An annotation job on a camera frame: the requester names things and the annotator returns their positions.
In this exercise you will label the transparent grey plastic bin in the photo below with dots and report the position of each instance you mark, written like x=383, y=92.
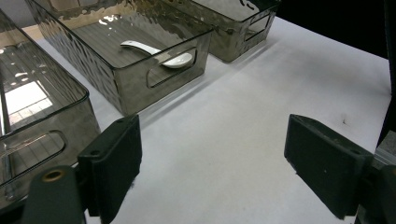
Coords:
x=230, y=43
x=130, y=87
x=74, y=124

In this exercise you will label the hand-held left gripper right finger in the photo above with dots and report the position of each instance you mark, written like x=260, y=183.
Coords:
x=327, y=161

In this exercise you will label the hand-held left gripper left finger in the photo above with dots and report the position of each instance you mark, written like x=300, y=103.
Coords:
x=115, y=161

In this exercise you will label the white ceramic spoon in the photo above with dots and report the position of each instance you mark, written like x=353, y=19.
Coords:
x=177, y=60

